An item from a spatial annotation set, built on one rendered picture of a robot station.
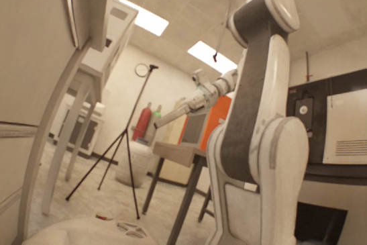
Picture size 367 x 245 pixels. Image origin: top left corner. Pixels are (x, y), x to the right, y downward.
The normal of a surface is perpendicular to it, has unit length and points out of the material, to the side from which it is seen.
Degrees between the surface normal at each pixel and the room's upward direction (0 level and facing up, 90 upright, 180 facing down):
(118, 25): 90
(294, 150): 90
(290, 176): 91
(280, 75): 90
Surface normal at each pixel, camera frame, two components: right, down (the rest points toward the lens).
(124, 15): 0.44, -0.13
